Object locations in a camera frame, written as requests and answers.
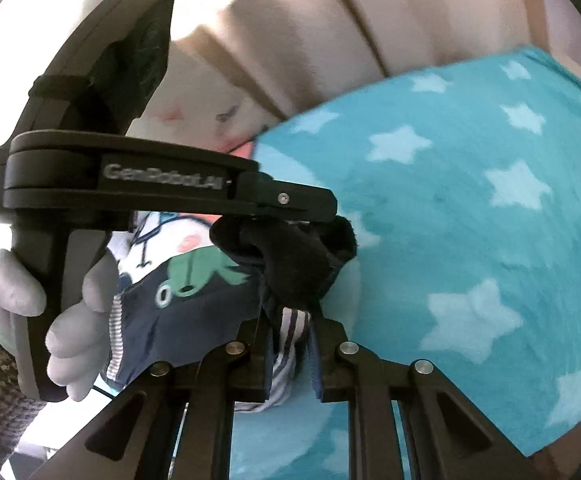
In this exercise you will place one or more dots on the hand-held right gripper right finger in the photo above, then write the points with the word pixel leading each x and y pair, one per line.
pixel 328 371

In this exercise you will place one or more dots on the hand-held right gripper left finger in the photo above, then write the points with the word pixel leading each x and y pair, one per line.
pixel 253 366

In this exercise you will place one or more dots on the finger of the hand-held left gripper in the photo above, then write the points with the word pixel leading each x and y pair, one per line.
pixel 290 202

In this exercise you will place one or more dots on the navy striped pants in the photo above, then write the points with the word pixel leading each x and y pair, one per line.
pixel 200 325

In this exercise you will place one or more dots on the person's left hand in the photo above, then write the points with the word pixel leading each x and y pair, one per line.
pixel 83 340

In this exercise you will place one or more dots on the white printed garment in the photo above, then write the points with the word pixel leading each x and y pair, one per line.
pixel 170 247

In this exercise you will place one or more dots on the white pink printed pillow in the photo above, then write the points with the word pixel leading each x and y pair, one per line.
pixel 195 110

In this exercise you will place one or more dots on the blue star blanket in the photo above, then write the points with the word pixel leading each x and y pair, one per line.
pixel 460 240

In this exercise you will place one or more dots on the beige cushion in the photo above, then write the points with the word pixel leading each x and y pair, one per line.
pixel 320 30

